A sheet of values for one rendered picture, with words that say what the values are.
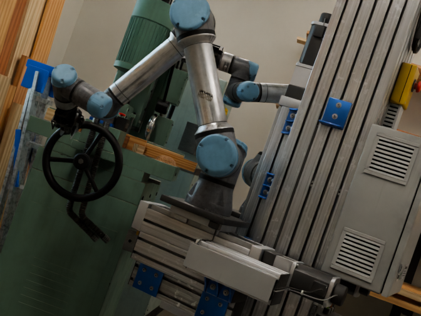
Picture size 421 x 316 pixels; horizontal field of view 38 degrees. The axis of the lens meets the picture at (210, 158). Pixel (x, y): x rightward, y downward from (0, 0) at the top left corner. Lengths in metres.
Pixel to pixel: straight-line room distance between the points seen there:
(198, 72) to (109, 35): 3.37
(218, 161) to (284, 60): 3.16
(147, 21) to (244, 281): 1.25
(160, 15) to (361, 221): 1.19
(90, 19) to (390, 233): 3.79
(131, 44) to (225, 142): 0.93
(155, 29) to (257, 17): 2.47
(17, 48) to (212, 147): 2.67
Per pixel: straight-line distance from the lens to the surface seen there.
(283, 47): 4.87
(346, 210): 1.89
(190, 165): 2.53
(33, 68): 3.39
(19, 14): 4.24
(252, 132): 4.77
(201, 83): 1.79
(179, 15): 1.82
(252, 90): 2.30
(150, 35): 2.53
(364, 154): 1.90
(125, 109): 2.53
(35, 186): 2.48
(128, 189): 2.40
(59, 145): 2.46
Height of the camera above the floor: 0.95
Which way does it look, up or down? 1 degrees up
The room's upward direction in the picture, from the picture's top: 20 degrees clockwise
